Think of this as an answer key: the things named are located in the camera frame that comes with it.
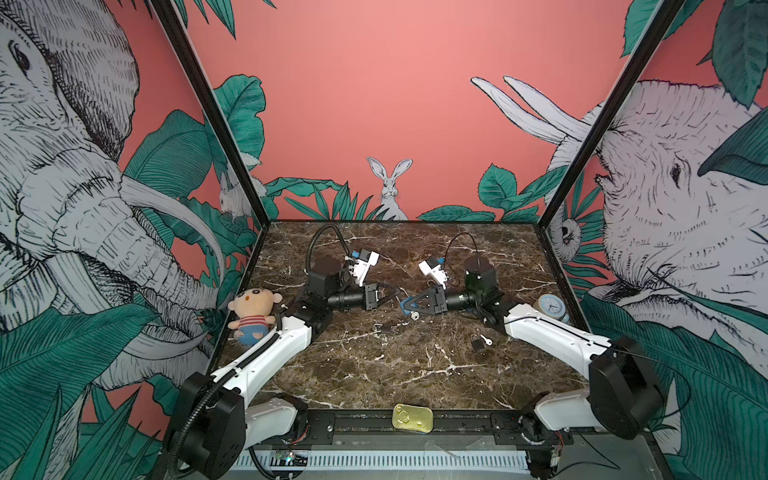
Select grey padlock with key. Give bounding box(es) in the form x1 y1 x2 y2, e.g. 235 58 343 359
374 323 395 335

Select black padlock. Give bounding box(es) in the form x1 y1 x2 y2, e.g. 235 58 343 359
470 335 493 352

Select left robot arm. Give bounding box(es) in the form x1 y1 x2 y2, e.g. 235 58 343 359
162 250 386 479

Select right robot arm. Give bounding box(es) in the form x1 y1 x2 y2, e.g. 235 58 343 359
401 257 666 445

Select small round clock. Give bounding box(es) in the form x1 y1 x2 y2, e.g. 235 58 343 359
533 294 570 324

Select gold tin can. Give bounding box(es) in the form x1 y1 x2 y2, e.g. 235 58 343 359
391 404 434 434

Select plush doll toy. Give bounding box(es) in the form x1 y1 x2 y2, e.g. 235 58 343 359
228 288 283 346

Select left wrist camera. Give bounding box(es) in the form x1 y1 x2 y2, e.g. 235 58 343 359
347 249 380 286

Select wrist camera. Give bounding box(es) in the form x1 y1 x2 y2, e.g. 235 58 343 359
347 249 380 286
419 256 449 288

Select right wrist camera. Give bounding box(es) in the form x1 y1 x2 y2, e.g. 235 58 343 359
419 256 449 288

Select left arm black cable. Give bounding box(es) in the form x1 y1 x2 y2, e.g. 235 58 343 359
305 224 355 274

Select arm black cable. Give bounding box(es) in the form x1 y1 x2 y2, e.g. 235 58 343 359
305 224 355 274
443 231 481 271

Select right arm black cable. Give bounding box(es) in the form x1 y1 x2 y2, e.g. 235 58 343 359
443 231 481 271

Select white perforated rail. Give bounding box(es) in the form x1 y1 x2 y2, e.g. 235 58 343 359
256 450 529 473

